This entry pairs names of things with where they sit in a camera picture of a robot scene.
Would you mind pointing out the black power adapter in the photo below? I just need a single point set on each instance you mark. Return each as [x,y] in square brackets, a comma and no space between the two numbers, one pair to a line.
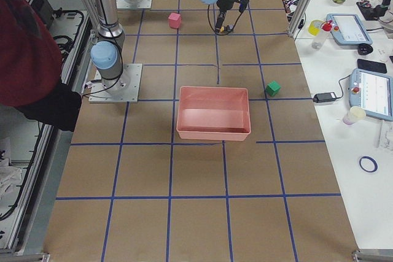
[324,97]

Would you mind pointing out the teach pendant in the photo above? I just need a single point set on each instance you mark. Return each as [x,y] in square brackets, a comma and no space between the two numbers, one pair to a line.
[372,91]
[349,29]

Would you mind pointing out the paper cup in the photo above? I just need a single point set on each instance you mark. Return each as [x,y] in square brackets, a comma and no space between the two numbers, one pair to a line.
[353,115]

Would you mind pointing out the black smartphone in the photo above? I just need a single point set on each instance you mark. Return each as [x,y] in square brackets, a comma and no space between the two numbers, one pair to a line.
[372,66]

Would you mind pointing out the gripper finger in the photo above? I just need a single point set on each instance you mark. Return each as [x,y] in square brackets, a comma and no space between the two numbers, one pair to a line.
[222,16]
[218,24]

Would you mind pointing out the pink foam cube middle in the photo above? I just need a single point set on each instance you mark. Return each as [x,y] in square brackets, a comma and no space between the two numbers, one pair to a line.
[174,20]

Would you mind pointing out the green foam cube near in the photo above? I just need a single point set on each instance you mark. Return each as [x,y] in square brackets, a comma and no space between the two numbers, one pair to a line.
[273,88]

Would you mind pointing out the red cap squeeze bottle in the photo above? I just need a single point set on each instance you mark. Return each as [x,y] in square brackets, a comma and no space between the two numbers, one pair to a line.
[324,31]

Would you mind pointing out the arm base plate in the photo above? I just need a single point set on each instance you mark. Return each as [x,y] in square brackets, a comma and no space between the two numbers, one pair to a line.
[146,4]
[125,90]

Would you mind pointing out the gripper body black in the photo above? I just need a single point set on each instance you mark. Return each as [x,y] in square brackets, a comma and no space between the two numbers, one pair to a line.
[223,3]

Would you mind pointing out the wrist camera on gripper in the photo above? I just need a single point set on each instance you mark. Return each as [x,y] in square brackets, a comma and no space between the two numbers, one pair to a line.
[242,5]

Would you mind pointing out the teach pendant near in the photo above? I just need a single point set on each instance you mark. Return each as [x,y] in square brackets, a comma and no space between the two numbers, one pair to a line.
[372,91]

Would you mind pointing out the teach pendant far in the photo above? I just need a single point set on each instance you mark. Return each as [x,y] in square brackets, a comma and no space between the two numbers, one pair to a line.
[349,29]

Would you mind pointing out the yellow tape roll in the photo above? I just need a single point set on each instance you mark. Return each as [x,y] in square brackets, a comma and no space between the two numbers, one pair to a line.
[315,27]

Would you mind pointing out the pink plastic bin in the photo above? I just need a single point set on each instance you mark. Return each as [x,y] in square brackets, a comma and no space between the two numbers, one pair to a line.
[213,113]

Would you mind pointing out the aluminium frame post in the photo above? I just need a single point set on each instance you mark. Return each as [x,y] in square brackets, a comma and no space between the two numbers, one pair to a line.
[304,1]

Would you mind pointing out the person in red shirt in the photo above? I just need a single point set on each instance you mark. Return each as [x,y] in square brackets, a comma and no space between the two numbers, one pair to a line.
[31,69]

